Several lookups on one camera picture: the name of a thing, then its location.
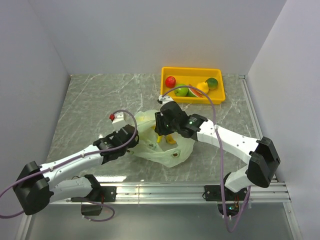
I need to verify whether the yellow banana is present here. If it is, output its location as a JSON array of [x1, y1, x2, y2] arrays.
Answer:
[[156, 134, 177, 145]]

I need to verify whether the green apple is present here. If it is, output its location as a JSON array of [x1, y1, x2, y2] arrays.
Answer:
[[173, 83, 189, 97]]

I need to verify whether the light green plastic bag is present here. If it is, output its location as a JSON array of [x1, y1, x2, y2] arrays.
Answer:
[[127, 109, 195, 168]]

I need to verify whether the watermelon slice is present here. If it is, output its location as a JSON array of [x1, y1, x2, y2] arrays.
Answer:
[[186, 84, 203, 98]]

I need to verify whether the yellow pear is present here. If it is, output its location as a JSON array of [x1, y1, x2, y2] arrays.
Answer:
[[196, 81, 209, 94]]

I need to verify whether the green round fruit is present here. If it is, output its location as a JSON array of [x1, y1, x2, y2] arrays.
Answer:
[[205, 77, 219, 90]]

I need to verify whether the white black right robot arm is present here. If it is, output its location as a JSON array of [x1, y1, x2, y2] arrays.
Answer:
[[155, 100, 281, 200]]

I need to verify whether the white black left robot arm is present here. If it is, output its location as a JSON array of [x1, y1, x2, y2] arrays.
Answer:
[[12, 124, 139, 215]]

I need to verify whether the yellow plastic tray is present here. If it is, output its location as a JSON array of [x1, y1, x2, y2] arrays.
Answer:
[[160, 66, 226, 105]]

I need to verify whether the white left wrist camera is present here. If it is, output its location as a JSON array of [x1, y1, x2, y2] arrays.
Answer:
[[109, 112, 127, 131]]

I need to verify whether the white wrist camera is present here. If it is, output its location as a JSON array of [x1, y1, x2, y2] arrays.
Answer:
[[109, 112, 127, 131], [157, 95, 174, 106]]

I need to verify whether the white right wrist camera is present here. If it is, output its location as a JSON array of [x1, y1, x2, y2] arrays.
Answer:
[[157, 95, 174, 106]]

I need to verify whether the aluminium corner rail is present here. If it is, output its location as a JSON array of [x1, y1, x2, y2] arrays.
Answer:
[[239, 75, 281, 188]]

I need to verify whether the aluminium front mounting rail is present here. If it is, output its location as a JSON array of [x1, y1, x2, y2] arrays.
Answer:
[[16, 182, 294, 240]]

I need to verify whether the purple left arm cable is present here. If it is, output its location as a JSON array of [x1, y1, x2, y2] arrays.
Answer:
[[0, 109, 139, 222]]

